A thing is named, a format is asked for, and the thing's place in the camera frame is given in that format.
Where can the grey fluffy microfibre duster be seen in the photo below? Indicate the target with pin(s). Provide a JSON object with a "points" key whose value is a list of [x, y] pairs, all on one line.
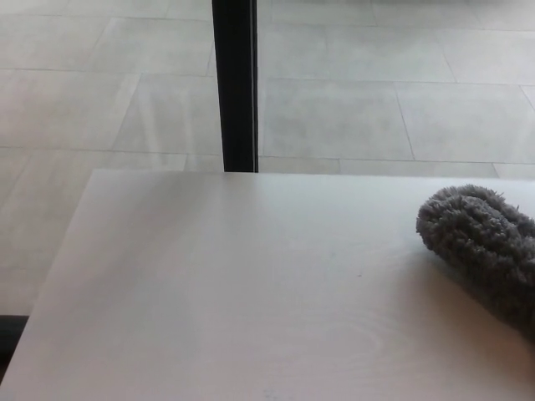
{"points": [[476, 246]]}

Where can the black vertical window frame post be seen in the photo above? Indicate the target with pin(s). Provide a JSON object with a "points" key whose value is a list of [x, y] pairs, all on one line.
{"points": [[236, 83]]}

